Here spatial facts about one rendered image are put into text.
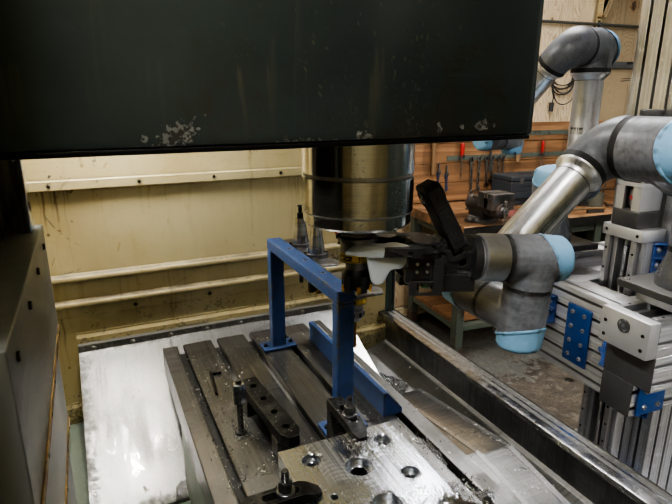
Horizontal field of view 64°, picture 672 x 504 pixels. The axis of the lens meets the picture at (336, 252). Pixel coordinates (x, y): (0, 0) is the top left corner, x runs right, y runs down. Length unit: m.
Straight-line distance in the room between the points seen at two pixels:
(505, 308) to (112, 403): 1.18
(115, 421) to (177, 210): 0.64
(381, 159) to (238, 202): 1.12
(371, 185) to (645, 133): 0.54
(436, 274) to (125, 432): 1.09
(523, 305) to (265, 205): 1.11
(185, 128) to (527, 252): 0.53
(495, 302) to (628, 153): 0.36
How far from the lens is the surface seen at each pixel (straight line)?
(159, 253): 1.76
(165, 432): 1.64
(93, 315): 1.81
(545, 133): 4.37
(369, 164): 0.70
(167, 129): 0.57
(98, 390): 1.74
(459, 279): 0.84
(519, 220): 1.04
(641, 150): 1.06
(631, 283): 1.52
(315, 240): 1.34
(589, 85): 1.90
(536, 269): 0.87
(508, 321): 0.91
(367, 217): 0.71
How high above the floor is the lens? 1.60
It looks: 16 degrees down
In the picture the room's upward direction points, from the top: straight up
